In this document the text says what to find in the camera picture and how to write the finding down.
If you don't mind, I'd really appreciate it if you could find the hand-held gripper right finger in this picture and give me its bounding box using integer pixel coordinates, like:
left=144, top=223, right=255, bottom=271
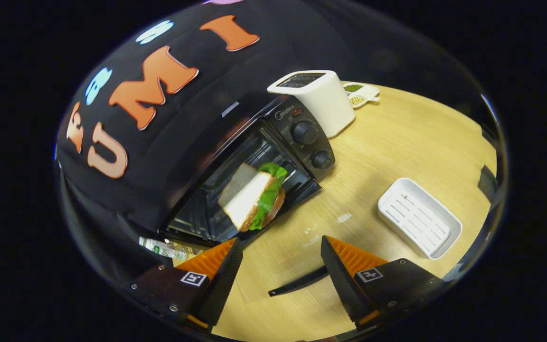
left=320, top=235, right=447, bottom=332

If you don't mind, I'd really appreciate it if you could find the white plastic tray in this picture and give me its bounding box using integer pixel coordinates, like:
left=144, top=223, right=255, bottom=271
left=377, top=178, right=462, bottom=260

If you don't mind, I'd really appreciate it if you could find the white dish of yellow beans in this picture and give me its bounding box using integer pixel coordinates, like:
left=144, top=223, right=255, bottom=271
left=347, top=93, right=380, bottom=109

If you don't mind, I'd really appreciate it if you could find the black toaster oven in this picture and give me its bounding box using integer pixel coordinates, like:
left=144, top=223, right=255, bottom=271
left=160, top=93, right=336, bottom=297

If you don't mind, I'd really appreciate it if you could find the white slot toaster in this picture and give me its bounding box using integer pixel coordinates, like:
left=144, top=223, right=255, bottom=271
left=267, top=70, right=356, bottom=138

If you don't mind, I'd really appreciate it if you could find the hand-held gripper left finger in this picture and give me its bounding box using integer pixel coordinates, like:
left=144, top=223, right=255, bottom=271
left=131, top=237, right=244, bottom=332

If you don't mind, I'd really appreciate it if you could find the white bottle with green label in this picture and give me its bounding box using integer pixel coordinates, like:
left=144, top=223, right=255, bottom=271
left=139, top=237, right=203, bottom=260

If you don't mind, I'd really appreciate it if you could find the sandwich with lettuce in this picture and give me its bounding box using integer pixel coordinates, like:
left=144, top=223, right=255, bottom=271
left=217, top=161, right=287, bottom=232

